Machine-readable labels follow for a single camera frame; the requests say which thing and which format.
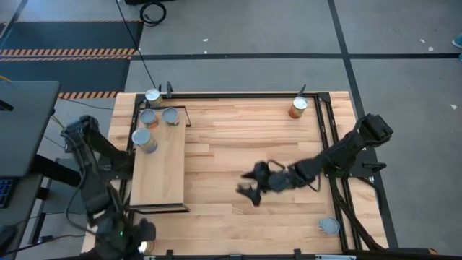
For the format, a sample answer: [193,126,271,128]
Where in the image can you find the black box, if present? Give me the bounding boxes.
[124,0,175,6]

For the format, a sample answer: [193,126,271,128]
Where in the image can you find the orange labelled tin can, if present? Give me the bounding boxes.
[287,95,309,120]

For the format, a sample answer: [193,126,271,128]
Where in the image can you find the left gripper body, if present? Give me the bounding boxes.
[94,215,145,260]

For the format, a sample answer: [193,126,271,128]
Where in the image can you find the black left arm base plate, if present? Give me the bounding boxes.
[94,158,133,181]

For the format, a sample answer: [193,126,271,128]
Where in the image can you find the grey-topped tin can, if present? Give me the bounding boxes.
[139,108,160,130]
[161,106,180,127]
[131,127,159,155]

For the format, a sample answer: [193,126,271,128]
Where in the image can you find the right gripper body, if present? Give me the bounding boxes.
[254,161,292,193]

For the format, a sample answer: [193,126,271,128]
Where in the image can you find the tan labelled tin can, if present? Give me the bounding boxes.
[144,87,165,108]

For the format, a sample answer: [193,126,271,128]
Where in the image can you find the black rounded desk object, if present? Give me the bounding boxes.
[0,225,16,250]

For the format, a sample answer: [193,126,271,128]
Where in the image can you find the dark grey desk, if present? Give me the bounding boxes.
[0,79,61,178]

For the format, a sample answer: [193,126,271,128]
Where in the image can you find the blue can with pink label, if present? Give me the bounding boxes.
[318,217,341,236]

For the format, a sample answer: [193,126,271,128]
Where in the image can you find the long black cable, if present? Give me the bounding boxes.
[114,0,160,90]

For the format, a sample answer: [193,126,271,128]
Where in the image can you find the wooden shelf board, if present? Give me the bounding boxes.
[128,107,187,206]

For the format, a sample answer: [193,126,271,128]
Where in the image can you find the black mat with hazard stripes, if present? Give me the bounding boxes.
[0,56,134,100]
[0,19,144,57]

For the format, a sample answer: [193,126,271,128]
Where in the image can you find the black desk leg frame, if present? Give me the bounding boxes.
[27,154,83,245]

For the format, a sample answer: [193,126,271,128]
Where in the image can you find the orange can with shiny top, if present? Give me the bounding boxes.
[138,240,155,255]

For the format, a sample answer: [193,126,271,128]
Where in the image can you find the coiled black cable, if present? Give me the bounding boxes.
[139,1,168,27]

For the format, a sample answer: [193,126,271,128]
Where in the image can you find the silver metal bracket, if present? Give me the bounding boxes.
[315,254,357,260]

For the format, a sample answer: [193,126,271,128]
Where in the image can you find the black aluminium table frame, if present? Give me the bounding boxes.
[81,90,438,260]

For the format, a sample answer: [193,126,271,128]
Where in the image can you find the black keyboard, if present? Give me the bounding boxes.
[0,178,16,209]

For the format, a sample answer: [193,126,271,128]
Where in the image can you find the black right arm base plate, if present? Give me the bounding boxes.
[324,146,388,178]

